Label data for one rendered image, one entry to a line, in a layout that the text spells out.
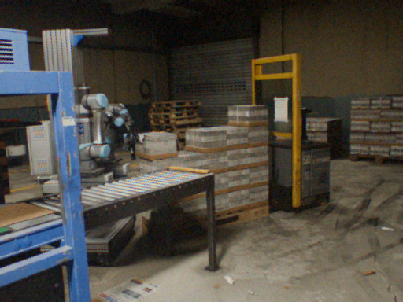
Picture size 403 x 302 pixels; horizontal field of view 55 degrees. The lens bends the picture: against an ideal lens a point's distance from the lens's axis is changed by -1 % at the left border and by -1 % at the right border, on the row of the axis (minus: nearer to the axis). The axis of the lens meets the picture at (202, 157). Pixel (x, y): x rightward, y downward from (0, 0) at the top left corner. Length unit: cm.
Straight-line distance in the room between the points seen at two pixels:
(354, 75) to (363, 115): 195
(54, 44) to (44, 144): 88
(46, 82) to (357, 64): 879
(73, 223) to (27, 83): 69
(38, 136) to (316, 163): 313
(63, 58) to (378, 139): 627
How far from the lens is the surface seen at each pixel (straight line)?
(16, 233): 209
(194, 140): 414
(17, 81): 184
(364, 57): 1006
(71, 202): 200
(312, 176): 491
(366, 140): 837
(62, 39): 369
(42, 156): 377
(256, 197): 452
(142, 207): 257
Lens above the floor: 141
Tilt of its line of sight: 9 degrees down
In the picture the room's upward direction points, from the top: 2 degrees counter-clockwise
